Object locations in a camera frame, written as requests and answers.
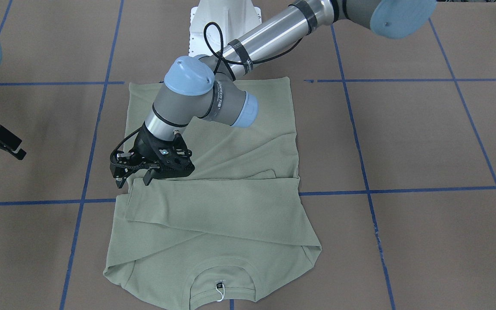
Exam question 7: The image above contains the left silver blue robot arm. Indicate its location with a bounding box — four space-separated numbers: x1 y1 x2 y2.
110 0 437 188

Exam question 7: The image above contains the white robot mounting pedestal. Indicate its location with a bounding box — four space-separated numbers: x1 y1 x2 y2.
188 0 262 57

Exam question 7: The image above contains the olive green long-sleeve shirt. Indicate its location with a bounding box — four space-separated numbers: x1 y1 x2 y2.
103 77 322 310

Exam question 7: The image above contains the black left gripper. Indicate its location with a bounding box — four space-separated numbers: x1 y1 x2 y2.
109 125 195 189

